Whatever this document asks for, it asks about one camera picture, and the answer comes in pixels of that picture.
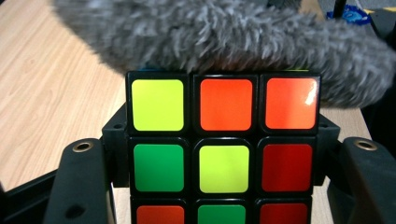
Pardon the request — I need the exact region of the grey fluffy cloth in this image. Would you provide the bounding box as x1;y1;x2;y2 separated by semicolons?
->
50;0;396;108

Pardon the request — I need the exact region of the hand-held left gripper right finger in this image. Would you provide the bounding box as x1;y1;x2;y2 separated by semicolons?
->
314;113;342;187

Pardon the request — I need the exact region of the colourful puzzle cube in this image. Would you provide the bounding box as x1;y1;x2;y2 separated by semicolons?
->
125;69;322;224

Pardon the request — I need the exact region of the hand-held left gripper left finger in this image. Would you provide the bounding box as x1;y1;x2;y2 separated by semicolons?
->
101;104;131;189

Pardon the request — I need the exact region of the blue object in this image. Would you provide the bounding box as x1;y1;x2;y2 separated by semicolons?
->
325;4;372;26

